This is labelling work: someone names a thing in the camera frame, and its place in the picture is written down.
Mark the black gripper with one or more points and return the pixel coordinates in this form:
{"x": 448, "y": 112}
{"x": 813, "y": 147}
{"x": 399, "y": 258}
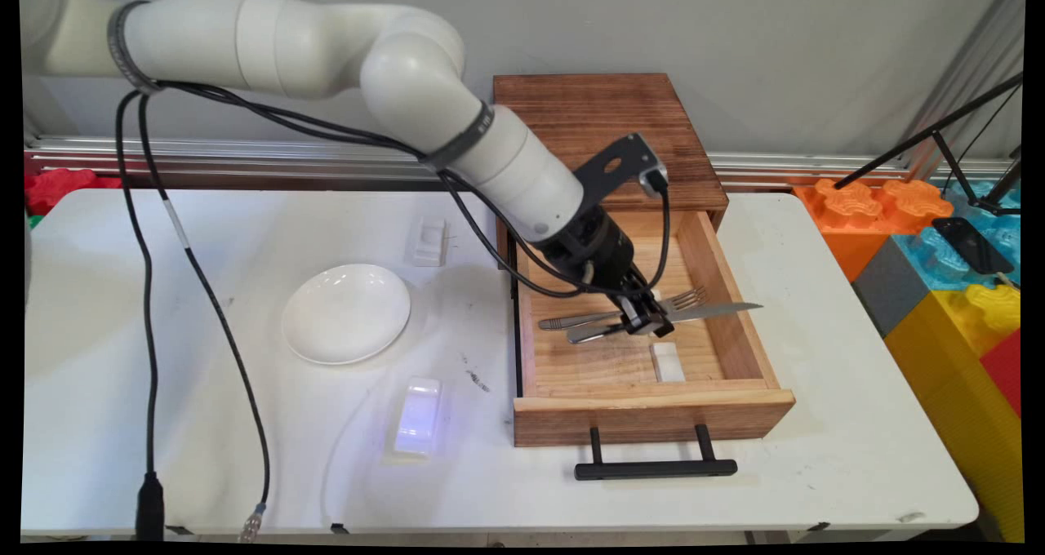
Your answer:
{"x": 600, "y": 253}

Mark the silver table knife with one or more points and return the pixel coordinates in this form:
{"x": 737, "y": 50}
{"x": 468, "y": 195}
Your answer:
{"x": 718, "y": 310}

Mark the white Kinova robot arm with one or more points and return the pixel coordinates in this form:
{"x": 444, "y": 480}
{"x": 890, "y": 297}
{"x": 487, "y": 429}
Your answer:
{"x": 326, "y": 41}

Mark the light wooden drawer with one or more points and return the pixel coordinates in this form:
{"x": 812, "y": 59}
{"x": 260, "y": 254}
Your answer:
{"x": 620, "y": 367}

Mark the silver fork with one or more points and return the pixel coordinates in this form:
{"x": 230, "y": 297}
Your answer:
{"x": 563, "y": 322}

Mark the orange foam block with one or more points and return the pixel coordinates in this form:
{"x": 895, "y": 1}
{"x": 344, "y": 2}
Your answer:
{"x": 849, "y": 228}

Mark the dark wooden drawer cabinet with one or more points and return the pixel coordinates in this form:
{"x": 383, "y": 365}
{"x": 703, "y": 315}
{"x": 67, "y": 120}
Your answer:
{"x": 571, "y": 106}

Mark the grey foam block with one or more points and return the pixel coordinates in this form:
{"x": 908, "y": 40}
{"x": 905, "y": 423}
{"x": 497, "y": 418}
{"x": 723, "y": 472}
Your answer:
{"x": 890, "y": 290}

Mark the blue foam block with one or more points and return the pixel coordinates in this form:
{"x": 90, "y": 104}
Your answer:
{"x": 931, "y": 261}

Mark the round white plate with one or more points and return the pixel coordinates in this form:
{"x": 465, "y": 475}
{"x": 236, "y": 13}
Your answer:
{"x": 347, "y": 314}

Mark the black tripod stand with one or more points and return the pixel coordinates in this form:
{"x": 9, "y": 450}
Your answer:
{"x": 922, "y": 137}

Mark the black smartphone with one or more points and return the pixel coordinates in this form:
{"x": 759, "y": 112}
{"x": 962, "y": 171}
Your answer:
{"x": 971, "y": 246}

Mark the red foam block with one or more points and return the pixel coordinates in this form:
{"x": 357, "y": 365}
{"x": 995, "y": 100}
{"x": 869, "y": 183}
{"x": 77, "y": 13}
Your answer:
{"x": 1004, "y": 371}
{"x": 61, "y": 188}

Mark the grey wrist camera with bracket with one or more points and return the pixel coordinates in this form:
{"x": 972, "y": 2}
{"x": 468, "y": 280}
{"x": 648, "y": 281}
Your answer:
{"x": 620, "y": 163}

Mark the aluminium rail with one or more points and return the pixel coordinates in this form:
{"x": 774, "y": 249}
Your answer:
{"x": 245, "y": 159}

